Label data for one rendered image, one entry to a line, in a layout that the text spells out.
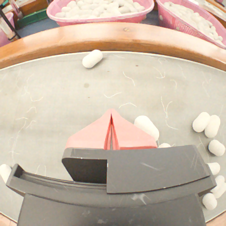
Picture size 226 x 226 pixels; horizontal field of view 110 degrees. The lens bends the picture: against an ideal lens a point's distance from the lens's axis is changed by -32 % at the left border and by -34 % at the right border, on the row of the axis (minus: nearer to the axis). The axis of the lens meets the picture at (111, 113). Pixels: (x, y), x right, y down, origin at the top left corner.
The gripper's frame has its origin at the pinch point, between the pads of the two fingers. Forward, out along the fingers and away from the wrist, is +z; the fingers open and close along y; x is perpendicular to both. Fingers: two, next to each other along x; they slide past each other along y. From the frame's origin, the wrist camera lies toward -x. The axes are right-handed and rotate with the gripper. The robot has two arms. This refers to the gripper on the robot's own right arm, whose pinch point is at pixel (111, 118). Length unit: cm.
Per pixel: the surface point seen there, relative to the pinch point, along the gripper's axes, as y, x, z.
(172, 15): -13.7, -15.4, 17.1
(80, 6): 8.3, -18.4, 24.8
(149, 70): -5.6, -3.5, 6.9
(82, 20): 5.0, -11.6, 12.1
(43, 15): 25.9, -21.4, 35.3
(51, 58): 10.1, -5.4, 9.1
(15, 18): 41, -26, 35
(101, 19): 1.8, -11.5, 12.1
